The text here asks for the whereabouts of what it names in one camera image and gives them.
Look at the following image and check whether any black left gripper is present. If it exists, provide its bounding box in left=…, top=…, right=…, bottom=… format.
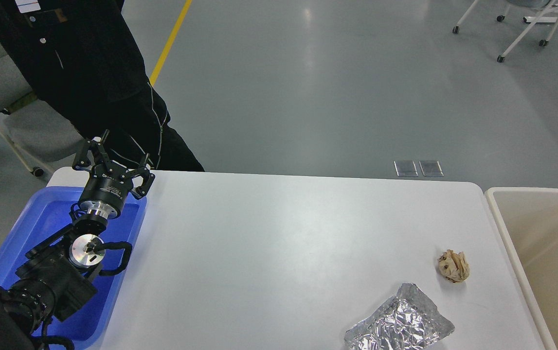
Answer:
left=72, top=129, right=156, bottom=219

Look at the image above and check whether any white rolling chair base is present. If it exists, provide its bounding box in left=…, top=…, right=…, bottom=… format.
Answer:
left=441, top=0, right=558, bottom=67

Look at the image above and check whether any beige plastic bin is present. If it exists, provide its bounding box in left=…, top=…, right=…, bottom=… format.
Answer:
left=485, top=188, right=558, bottom=350

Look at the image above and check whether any person in black tracksuit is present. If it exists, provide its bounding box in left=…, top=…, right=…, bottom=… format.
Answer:
left=0, top=0, right=204, bottom=172

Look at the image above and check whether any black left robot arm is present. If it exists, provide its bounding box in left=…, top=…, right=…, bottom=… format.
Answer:
left=0, top=130, right=155, bottom=350

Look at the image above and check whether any crumpled aluminium foil sheet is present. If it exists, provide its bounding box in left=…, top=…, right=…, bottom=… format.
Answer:
left=344, top=283, right=456, bottom=350

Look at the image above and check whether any right metal floor plate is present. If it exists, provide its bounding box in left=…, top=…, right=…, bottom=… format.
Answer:
left=419, top=160, right=444, bottom=177

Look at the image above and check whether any metal floor plate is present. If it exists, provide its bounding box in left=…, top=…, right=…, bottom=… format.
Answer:
left=419, top=160, right=444, bottom=177
left=394, top=161, right=419, bottom=177

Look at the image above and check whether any crumpled brown paper ball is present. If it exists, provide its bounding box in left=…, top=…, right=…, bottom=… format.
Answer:
left=437, top=249, right=470, bottom=283

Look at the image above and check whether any grey office chair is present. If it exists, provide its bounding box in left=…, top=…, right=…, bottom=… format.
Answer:
left=0, top=45, right=83, bottom=177

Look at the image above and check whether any left metal floor plate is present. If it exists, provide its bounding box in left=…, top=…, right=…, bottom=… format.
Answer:
left=394, top=161, right=419, bottom=177

